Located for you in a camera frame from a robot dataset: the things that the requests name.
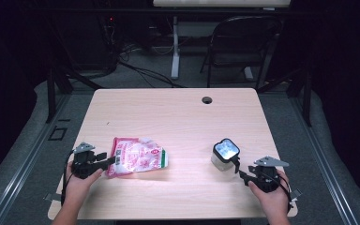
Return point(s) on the dark computer tower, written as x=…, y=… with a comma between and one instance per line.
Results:
x=87, y=40

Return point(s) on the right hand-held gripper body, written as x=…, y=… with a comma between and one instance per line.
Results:
x=267, y=179

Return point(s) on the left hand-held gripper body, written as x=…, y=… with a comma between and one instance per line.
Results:
x=82, y=164

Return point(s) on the black metal stand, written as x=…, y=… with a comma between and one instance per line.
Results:
x=307, y=100
x=50, y=93

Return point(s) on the person's left hand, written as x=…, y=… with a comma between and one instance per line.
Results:
x=76, y=187

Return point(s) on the white desk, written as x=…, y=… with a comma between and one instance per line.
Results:
x=222, y=3

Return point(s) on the person's right hand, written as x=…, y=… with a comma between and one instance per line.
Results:
x=275, y=201

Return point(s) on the metal floor rail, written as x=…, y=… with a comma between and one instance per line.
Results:
x=325, y=168
x=18, y=178

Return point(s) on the metal table clip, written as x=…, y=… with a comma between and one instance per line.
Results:
x=295, y=194
x=52, y=197

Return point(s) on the pink and white plastic bag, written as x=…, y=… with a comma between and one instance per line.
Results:
x=137, y=156

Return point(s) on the black folding chair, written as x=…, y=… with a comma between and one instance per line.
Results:
x=237, y=57

